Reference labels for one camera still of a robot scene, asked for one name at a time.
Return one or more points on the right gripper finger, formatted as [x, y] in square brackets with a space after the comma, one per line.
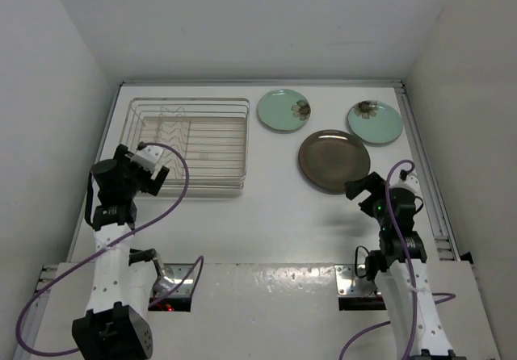
[373, 179]
[353, 189]

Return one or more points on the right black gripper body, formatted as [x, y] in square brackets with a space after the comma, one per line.
[374, 205]

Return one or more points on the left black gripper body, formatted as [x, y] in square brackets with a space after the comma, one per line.
[137, 177]

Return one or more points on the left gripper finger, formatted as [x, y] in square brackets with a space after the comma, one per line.
[142, 146]
[155, 185]

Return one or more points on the brown plate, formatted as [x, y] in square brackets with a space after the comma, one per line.
[331, 158]

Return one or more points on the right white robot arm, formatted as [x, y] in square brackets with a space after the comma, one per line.
[398, 269]

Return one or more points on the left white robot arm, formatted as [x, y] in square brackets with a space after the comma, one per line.
[114, 325]

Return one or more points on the green floral plate right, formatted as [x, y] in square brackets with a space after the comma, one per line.
[375, 122]

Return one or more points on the green floral plate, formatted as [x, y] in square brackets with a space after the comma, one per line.
[375, 122]
[284, 110]

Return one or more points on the green floral plate left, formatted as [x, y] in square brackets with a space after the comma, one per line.
[284, 110]

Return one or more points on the white front cover board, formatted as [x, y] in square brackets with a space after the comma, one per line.
[277, 312]

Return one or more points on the wire dish rack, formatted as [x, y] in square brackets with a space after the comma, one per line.
[141, 107]

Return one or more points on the aluminium frame rail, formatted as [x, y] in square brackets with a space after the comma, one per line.
[441, 228]

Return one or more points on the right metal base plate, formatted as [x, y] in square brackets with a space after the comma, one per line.
[349, 283]

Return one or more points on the metal base plate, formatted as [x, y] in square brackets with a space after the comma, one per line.
[180, 277]
[349, 283]

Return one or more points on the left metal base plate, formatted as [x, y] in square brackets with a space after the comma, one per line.
[180, 277]

